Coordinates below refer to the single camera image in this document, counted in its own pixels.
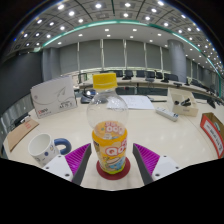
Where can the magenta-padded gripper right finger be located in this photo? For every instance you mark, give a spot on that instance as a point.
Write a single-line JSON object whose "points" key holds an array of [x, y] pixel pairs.
{"points": [[146, 158]]}

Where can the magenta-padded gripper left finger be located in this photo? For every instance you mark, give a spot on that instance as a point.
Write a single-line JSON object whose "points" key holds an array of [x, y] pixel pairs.
{"points": [[76, 158]]}

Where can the yellow-capped clear drink bottle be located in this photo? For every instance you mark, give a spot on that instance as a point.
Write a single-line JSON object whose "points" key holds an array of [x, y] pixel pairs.
{"points": [[110, 146]]}

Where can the flat round red coaster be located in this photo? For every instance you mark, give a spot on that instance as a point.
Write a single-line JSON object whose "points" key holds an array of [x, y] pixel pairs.
{"points": [[125, 171]]}

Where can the white paper sheets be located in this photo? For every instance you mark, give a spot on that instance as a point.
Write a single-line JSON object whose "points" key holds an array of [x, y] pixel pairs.
{"points": [[136, 102]]}

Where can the black bag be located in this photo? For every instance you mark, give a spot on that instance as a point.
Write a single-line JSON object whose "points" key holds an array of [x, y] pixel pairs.
{"points": [[86, 98]]}

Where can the beige open box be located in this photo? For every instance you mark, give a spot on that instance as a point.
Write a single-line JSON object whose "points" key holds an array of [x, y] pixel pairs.
{"points": [[183, 108]]}

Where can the white printed cardboard box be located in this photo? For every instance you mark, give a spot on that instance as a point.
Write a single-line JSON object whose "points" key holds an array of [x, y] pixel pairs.
{"points": [[53, 98]]}

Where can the black pouch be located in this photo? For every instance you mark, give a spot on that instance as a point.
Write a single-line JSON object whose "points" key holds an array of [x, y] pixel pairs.
{"points": [[20, 119]]}

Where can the red-sided open cardboard box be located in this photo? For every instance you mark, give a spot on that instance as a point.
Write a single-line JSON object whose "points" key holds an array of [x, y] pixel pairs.
{"points": [[213, 133]]}

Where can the black office chairs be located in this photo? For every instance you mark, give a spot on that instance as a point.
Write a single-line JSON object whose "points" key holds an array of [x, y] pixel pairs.
{"points": [[150, 74]]}

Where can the ceiling lights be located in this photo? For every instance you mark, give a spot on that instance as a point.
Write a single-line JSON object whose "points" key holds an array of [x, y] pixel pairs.
{"points": [[98, 5]]}

